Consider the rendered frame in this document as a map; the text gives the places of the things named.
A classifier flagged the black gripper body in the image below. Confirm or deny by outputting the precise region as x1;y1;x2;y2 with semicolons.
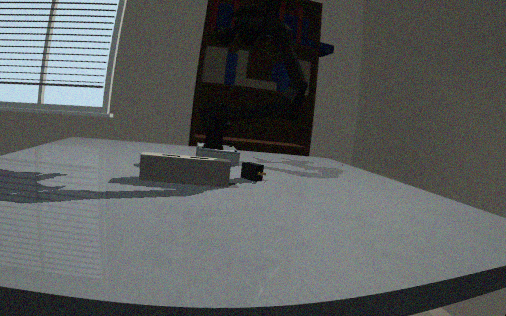
216;4;260;46

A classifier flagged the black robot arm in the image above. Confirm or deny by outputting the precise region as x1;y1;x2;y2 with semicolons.
200;0;308;150

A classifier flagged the black two-prong charger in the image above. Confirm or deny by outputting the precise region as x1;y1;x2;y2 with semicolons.
241;162;266;181

